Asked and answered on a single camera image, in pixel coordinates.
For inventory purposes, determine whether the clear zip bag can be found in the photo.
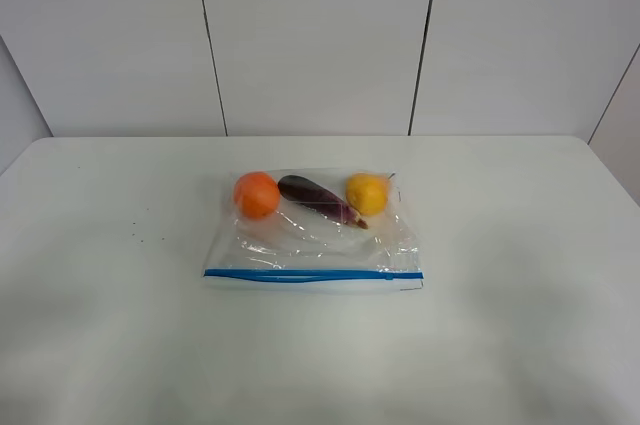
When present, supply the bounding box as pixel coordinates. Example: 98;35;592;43
202;168;424;291

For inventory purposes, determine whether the yellow pear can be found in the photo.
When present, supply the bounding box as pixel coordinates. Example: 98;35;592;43
345;173;390;216

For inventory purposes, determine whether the orange fruit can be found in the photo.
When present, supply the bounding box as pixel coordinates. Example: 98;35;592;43
233;171;280;220

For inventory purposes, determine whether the purple eggplant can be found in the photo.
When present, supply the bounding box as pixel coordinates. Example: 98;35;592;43
277;175;369;229

